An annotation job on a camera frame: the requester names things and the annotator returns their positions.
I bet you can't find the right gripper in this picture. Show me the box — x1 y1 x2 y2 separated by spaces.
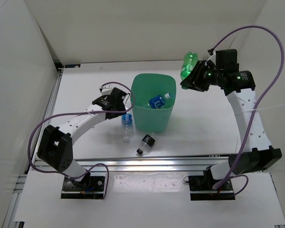
180 61 222 93

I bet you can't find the green plastic bottle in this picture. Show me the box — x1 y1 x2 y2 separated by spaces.
180 52 199 81

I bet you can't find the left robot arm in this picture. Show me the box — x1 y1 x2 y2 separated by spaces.
38 87 127 190

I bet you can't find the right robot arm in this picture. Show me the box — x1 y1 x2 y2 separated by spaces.
180 58 282 190

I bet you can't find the green plastic bin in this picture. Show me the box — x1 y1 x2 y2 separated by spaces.
131 73 176 133

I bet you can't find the blue label bottle in bin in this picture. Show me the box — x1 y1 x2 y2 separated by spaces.
149 93 172 109

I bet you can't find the clear bottle blue label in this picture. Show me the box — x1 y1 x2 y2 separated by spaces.
121 114 133 143

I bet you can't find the clear bottle black label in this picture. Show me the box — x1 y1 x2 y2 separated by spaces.
136 133 156 155

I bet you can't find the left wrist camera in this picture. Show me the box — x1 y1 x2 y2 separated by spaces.
99 84 113 95

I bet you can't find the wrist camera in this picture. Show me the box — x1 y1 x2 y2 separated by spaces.
215 49 239 73
99 84 113 95

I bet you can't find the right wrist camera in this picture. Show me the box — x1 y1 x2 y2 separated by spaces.
215 49 239 73

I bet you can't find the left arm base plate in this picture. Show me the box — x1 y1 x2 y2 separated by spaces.
60 176 107 200

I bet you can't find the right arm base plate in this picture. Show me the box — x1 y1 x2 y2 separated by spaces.
187 176 235 201

